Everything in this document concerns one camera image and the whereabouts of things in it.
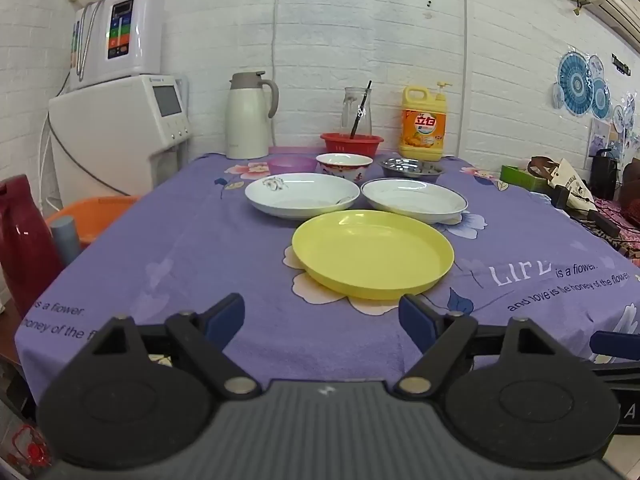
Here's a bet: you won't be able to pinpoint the black speaker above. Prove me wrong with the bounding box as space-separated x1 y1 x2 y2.
589 148 621 201

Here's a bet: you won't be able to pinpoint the yellow plastic plate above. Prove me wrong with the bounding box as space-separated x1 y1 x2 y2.
291 210 456 301

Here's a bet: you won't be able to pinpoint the beige tote bag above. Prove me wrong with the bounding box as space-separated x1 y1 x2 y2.
527 156 596 206

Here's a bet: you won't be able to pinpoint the stainless steel bowl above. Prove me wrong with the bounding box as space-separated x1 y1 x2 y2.
377 156 446 184

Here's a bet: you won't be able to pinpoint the orange plastic basin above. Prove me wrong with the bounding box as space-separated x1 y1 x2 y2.
45 195 141 248

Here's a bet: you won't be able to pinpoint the white air conditioner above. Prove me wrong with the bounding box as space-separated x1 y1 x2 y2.
575 0 640 46

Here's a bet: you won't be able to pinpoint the grey cylinder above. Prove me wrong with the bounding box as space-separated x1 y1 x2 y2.
50 216 82 266

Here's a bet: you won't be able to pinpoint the purple floral tablecloth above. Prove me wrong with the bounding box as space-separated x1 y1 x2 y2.
15 147 640 401

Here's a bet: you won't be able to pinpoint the purple plastic bowl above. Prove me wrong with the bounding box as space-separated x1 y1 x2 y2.
267 155 317 177

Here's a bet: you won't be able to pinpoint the yellow detergent bottle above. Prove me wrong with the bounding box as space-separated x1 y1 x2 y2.
398 81 447 162

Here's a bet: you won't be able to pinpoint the black stirrer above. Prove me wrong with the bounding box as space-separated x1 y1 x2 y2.
350 80 373 140

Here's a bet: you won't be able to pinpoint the white wall water purifier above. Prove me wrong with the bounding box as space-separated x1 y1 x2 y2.
69 0 165 92

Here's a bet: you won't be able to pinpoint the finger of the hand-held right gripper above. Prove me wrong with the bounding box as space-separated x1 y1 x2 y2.
589 331 640 362

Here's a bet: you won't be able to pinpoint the white ceramic bowl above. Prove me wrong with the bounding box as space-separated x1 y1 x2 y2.
316 152 374 183

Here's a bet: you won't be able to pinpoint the glass pitcher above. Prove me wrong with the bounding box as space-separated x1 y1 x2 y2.
341 86 374 137

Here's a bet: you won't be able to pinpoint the white water dispenser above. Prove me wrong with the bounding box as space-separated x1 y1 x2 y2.
48 75 191 206

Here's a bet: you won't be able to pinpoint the red thermos flask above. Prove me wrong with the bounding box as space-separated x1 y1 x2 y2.
0 175 66 318

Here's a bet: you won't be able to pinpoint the red plastic basket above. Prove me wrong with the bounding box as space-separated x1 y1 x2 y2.
320 132 385 157

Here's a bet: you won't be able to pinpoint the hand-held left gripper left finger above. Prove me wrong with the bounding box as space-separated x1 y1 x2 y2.
90 292 263 401

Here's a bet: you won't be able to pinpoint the green box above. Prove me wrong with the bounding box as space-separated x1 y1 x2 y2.
500 164 553 193

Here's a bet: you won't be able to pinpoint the white vertical wall pipe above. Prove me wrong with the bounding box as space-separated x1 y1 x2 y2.
461 0 472 157

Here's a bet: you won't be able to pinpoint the red knot ornament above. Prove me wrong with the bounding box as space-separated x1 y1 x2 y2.
10 425 51 467

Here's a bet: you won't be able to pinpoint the white plate with grey pattern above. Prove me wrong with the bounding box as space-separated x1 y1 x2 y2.
244 172 361 219

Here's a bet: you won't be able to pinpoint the white thermos jug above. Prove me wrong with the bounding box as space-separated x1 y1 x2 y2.
224 71 280 160

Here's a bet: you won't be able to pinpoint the white wall cable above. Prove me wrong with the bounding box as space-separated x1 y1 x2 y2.
271 0 279 78

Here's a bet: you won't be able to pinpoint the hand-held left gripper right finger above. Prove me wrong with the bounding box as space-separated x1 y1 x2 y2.
392 294 551 400

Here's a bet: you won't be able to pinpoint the white plate with blue rim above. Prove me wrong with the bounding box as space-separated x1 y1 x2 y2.
361 178 469 225

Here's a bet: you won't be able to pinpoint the blue paper fan decorations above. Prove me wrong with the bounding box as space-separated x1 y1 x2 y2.
551 49 640 136

